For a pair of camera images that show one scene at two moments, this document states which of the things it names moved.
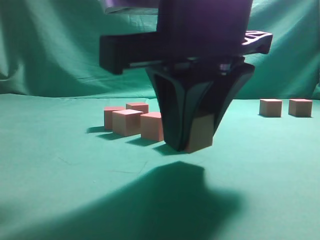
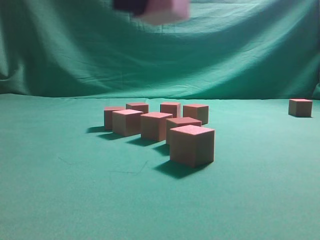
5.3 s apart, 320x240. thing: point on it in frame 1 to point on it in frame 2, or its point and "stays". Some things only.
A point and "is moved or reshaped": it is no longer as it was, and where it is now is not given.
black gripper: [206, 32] to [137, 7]
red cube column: [270, 108] is moved or reshaped
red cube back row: [142, 107] stays
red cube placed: [108, 116] stays
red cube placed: [126, 122] stays
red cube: [151, 126] stays
